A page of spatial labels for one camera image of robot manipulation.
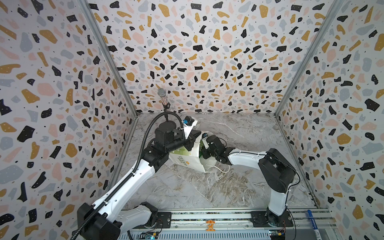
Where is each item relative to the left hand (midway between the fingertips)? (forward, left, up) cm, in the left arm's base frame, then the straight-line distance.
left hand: (200, 130), depth 68 cm
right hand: (+8, 0, -25) cm, 26 cm away
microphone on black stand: (+29, +22, -2) cm, 37 cm away
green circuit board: (-37, +24, -34) cm, 56 cm away
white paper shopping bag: (-6, +5, -16) cm, 17 cm away
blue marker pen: (-34, -54, -31) cm, 72 cm away
